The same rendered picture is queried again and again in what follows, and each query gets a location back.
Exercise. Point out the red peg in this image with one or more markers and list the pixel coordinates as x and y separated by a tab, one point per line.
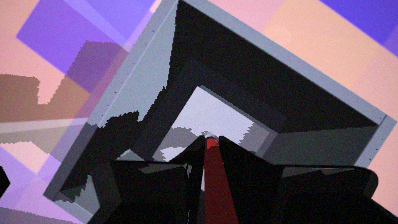
219	205

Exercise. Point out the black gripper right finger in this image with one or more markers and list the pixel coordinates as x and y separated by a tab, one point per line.
260	190

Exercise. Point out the grey open box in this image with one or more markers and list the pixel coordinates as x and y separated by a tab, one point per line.
312	119

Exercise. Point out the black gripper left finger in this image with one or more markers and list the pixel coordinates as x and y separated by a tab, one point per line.
177	182

